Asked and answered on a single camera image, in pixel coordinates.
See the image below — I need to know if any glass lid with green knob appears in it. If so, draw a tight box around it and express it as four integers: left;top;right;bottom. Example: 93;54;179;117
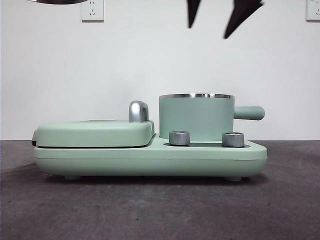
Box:
27;0;89;6

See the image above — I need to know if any silver control knob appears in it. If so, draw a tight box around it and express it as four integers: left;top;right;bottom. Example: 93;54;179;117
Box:
221;131;246;148
168;130;192;147

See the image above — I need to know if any mint green griddle cover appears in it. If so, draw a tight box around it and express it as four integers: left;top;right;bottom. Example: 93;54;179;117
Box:
31;119;156;149

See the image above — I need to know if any mint green breakfast machine base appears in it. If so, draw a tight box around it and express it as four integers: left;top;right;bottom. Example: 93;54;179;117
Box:
33;133;268;182

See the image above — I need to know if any white wall socket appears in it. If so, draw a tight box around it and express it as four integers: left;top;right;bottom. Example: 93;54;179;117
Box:
306;0;320;22
81;0;105;23

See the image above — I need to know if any mint green handled steamer pot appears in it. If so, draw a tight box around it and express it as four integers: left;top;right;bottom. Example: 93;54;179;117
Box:
158;92;266;141

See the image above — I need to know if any chrome griddle cover handle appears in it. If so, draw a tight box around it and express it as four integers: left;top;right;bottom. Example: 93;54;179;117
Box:
128;100;151;124

